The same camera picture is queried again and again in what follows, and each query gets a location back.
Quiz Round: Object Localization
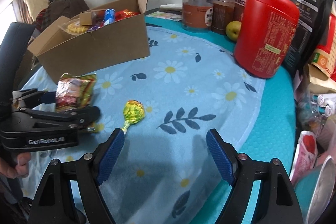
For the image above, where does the window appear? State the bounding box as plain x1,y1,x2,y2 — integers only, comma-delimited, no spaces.
0,2,16,28

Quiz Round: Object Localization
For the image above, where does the black stand-up pouch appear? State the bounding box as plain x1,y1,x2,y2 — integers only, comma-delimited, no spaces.
282,0,332,77

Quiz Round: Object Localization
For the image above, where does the metal rim bowl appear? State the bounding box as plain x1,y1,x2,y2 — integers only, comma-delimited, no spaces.
293,156,336,224

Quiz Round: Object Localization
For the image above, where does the cream cushion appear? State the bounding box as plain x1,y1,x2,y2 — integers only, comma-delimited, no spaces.
22,0,49,21

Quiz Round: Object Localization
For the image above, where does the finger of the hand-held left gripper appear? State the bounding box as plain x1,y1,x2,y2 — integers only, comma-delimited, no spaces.
12,89,57,109
26,106,101,132

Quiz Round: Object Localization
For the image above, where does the clear packet of yellow crisps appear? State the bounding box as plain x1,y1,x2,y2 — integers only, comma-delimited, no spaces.
59,18,91,35

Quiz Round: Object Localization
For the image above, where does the yellow green lollipop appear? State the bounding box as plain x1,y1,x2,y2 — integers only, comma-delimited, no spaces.
120,100,145,136

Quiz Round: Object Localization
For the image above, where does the curtain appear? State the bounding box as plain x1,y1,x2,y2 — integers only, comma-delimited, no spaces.
12,0,29,24

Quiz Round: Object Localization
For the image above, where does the red canister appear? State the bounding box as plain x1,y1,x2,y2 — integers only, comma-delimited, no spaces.
234,0,300,79

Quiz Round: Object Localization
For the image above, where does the person's left hand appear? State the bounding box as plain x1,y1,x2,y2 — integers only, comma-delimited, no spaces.
0,154,30,180

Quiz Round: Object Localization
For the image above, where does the small gold cardboard box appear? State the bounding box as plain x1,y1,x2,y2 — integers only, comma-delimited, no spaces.
79,9,108,28

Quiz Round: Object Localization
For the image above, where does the white tube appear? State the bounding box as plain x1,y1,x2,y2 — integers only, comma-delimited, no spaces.
318,105,336,117
311,94,336,106

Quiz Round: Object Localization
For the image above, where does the long red snack packet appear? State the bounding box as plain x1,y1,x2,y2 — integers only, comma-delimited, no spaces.
104,9,116,26

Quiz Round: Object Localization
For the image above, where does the clear jar dark brown powder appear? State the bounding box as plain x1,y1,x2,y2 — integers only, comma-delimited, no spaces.
211,0,236,34

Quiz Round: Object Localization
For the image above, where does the red green snack packet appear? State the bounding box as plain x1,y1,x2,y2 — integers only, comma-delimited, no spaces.
55,72,97,113

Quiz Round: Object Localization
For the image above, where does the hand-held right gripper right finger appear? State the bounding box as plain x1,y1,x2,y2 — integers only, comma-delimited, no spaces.
205,128,298,224

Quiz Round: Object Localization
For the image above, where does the blue daisy print tablecloth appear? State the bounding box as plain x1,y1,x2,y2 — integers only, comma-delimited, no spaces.
18,25,265,224

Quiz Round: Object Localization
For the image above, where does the plaid cloth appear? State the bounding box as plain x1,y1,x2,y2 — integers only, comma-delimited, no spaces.
34,7,53,28

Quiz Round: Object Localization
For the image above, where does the teal table mat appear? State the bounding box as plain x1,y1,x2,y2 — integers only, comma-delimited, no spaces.
144,15,298,224

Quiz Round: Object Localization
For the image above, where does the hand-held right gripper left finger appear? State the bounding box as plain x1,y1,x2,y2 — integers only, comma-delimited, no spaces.
31,128,126,224

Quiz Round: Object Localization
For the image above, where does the pink white packet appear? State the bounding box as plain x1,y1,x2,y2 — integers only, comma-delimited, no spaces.
289,131,319,185

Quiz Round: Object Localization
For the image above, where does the clear jar reddish brown powder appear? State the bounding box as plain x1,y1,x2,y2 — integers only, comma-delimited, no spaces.
182,0,214,33

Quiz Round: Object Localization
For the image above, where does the brown jacket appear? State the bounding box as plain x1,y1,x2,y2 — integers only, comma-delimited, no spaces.
46,0,91,22

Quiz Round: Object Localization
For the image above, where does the green apple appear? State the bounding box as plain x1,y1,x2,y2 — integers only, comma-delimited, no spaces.
226,21,242,42

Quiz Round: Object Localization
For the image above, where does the printed paper sheet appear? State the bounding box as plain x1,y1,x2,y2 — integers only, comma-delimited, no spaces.
151,11,183,22

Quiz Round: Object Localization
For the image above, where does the orange white paper bag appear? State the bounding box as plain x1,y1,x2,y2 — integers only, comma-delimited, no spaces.
304,14,336,90

